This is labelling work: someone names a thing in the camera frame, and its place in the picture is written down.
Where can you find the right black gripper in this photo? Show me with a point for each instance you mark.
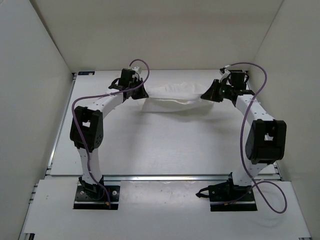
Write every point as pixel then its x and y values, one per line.
pixel 211 94

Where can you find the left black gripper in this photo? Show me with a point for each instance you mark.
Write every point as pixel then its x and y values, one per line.
pixel 142 94

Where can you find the white skirt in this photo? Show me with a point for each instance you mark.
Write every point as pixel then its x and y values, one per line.
pixel 176 97

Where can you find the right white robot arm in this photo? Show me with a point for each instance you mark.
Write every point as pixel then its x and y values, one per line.
pixel 265 143

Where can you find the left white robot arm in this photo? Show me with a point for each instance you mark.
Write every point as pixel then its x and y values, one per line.
pixel 87 128

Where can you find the left blue corner label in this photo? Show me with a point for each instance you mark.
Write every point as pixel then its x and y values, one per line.
pixel 86 73

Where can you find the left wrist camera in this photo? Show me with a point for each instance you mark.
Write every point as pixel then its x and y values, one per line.
pixel 137 69

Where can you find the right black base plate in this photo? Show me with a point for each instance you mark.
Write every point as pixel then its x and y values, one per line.
pixel 225 197

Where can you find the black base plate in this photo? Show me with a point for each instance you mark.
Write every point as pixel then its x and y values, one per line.
pixel 225 197
pixel 84 200

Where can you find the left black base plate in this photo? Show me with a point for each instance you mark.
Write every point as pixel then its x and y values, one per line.
pixel 84 200

